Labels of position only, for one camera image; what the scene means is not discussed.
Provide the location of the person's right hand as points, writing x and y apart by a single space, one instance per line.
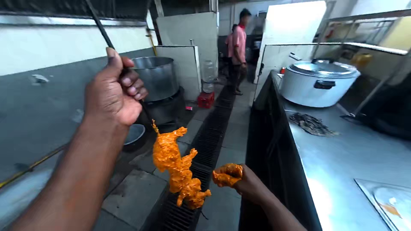
237 179

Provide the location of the person's left hand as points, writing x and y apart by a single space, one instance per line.
112 93

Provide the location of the person's left thumb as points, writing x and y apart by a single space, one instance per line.
114 61

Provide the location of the person's left fingers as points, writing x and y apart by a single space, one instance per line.
132 81

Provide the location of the person's right fingers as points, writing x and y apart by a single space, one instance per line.
226 175

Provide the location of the long dark metal skewer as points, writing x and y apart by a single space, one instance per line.
101 29

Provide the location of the person's left forearm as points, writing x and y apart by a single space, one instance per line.
83 166

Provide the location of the person's right forearm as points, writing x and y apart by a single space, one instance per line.
273 205

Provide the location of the large steel cooking pot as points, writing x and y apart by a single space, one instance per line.
157 80

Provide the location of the black floor drain grate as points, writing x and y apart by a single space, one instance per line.
208 141

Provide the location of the black round stove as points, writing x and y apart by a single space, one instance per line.
163 110

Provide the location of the orange marinated chicken pieces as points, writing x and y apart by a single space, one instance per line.
179 170

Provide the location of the grey metal basin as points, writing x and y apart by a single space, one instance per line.
134 134

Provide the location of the red plastic crate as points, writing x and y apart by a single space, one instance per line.
205 99

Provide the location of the clear plastic water bottle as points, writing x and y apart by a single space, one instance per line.
208 77

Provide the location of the crumpled dark striped cloth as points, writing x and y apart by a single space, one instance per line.
310 124

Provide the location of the steel kitchen counter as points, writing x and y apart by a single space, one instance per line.
337 154

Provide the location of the large white rice cooker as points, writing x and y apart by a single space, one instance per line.
316 85

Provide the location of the yellow gas pipe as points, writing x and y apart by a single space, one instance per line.
32 166

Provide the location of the yellow plastic container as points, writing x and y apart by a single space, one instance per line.
362 60

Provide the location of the white tiled partition wall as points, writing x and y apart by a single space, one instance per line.
186 41

